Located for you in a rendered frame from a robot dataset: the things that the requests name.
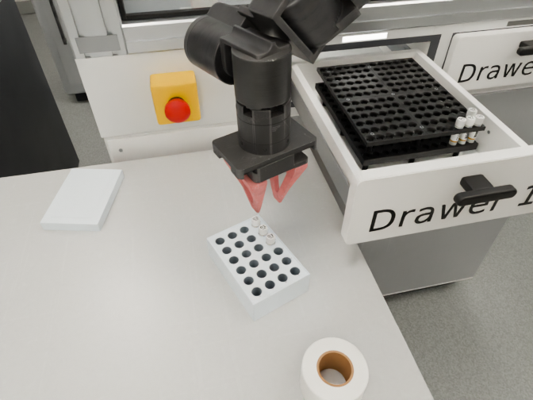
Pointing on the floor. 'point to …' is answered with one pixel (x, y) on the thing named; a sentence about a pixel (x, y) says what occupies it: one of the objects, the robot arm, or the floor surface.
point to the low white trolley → (181, 293)
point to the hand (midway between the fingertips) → (266, 199)
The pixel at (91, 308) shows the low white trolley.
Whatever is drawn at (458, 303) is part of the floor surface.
